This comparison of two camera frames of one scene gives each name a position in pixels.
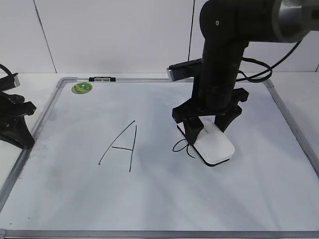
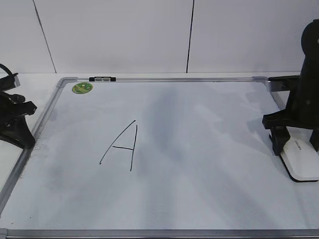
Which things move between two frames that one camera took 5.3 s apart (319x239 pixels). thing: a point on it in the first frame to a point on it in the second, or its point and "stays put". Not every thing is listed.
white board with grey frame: x=102 y=166 stays put
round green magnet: x=82 y=87 stays put
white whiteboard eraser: x=214 y=148 to x=299 y=156
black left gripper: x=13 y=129 stays put
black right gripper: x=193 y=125 to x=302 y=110
